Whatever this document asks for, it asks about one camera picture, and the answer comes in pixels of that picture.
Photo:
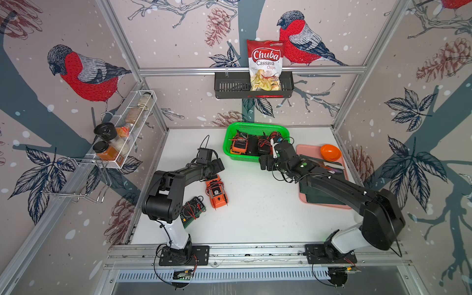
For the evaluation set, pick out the wire hook rack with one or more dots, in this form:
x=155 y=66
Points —
x=90 y=181

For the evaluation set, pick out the red multimeter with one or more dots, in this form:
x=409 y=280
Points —
x=275 y=138

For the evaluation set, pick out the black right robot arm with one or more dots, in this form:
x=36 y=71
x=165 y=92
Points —
x=382 y=218

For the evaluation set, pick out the green plastic basket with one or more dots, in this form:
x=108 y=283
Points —
x=251 y=129

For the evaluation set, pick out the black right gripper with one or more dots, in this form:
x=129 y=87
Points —
x=268 y=159

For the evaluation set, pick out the orange bowl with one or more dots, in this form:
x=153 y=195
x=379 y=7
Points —
x=330 y=153

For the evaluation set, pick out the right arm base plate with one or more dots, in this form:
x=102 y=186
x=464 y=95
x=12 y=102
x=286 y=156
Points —
x=319 y=253

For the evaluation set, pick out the black multimeter face down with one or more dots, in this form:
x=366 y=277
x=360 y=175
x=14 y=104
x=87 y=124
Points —
x=252 y=149

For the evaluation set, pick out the orange spice jar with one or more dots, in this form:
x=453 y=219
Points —
x=105 y=151

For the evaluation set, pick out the pink tray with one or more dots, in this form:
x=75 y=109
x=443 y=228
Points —
x=314 y=151

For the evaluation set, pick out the black wall basket shelf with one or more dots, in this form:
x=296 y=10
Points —
x=238 y=85

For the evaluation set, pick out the orange multimeter with leads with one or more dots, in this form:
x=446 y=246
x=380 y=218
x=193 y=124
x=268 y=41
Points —
x=239 y=145

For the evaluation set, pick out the black lid spice jar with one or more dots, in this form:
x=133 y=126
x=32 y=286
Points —
x=106 y=131

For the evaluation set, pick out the knife on board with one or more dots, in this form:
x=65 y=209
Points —
x=332 y=167

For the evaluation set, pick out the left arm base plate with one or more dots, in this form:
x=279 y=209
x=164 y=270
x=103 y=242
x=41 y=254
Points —
x=201 y=254

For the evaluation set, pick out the green multimeter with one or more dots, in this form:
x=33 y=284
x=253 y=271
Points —
x=192 y=210

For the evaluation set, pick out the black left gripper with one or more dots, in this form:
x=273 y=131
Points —
x=218 y=165

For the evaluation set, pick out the large orange multimeter face down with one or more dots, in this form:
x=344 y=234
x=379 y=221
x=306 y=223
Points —
x=215 y=191

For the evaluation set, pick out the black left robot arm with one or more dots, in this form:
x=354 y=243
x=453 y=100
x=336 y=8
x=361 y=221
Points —
x=165 y=198

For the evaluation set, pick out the white wire spice rack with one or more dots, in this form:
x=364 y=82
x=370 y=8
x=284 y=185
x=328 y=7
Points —
x=129 y=124

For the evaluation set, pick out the black case with leads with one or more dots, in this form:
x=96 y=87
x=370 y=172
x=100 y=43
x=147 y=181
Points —
x=264 y=146

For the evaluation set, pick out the Chuba cassava chips bag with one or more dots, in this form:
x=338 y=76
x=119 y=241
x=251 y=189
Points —
x=265 y=63

